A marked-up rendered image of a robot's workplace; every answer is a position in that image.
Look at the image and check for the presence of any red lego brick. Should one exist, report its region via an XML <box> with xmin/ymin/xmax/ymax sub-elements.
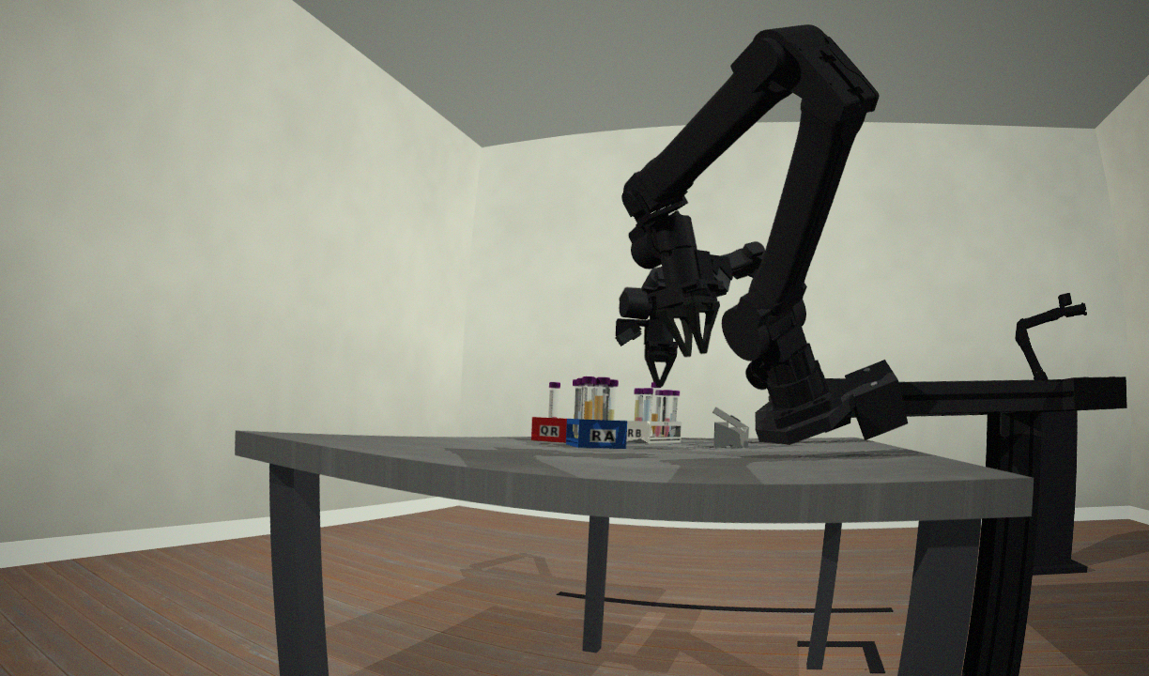
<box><xmin>531</xmin><ymin>417</ymin><xmax>566</xmax><ymax>441</ymax></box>

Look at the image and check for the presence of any white done button panel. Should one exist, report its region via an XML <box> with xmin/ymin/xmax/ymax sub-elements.
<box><xmin>714</xmin><ymin>407</ymin><xmax>749</xmax><ymax>448</ymax></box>

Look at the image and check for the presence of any blue tube rack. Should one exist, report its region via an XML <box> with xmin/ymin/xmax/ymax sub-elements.
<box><xmin>566</xmin><ymin>418</ymin><xmax>627</xmax><ymax>450</ymax></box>

